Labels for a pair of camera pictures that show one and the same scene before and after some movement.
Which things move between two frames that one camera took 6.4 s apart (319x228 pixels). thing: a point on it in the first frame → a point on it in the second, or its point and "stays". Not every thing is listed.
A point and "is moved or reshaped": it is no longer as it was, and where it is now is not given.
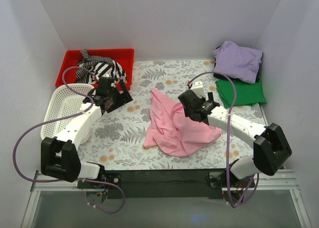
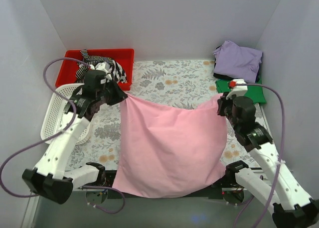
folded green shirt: (247, 94) stays
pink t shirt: (172, 131) is moved or reshaped
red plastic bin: (124, 57) stays
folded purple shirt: (237, 62) stays
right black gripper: (191, 106) → (222, 107)
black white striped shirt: (100, 66) stays
